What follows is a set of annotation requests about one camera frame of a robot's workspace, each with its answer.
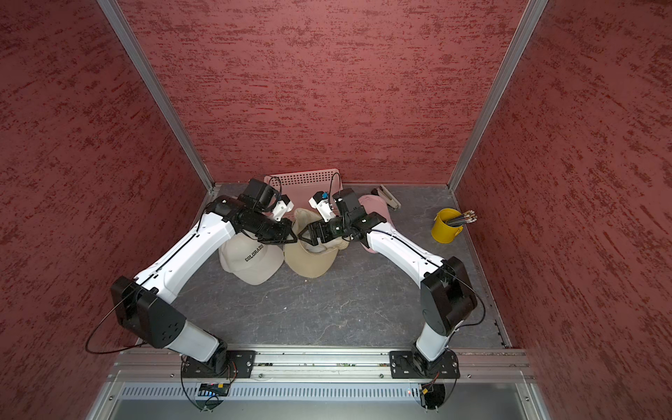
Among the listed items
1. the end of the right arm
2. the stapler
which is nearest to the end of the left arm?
the end of the right arm

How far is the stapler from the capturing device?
1.13 meters

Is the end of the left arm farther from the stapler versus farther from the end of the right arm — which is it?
the stapler
